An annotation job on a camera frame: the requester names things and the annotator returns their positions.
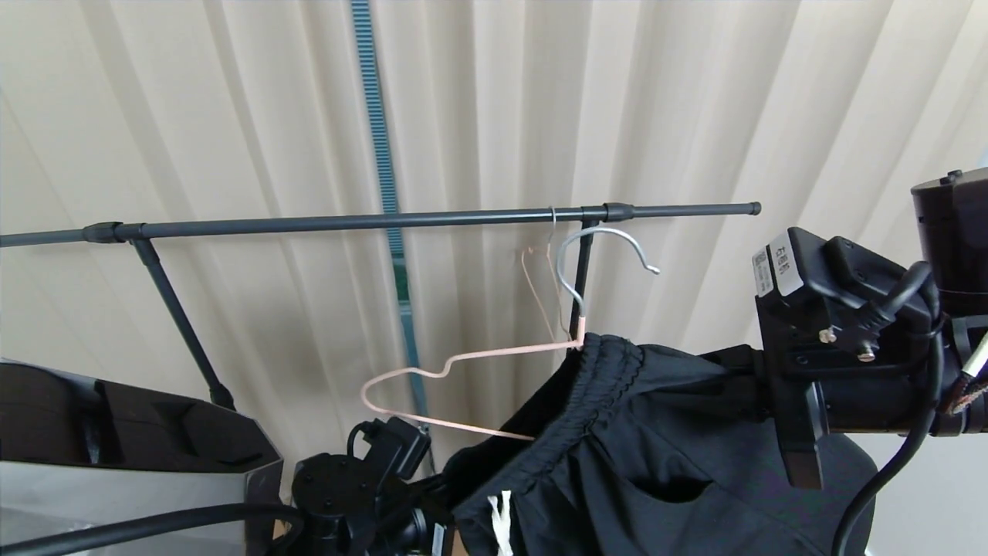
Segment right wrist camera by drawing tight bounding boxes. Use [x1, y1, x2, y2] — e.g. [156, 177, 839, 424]
[753, 226, 939, 379]

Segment black clothes rack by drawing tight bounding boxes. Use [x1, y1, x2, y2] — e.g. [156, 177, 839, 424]
[0, 202, 763, 412]

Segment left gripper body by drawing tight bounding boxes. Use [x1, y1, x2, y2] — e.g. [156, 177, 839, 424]
[378, 479, 458, 556]

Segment pink clothes hanger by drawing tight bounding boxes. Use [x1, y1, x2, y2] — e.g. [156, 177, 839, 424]
[521, 207, 577, 346]
[360, 225, 661, 442]

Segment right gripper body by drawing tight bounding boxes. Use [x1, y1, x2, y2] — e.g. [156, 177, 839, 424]
[772, 369, 939, 489]

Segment black shorts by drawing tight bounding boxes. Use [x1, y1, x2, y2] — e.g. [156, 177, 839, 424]
[446, 332, 878, 556]

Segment beige curtain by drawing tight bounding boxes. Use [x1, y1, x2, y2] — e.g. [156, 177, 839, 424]
[0, 0, 988, 480]

